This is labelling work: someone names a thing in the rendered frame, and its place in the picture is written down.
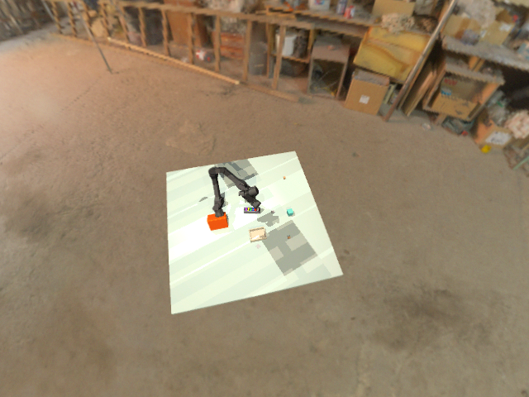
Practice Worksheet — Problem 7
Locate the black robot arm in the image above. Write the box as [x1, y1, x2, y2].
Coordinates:
[208, 166, 259, 218]

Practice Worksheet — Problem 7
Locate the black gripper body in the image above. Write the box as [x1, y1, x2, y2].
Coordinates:
[245, 196, 261, 208]

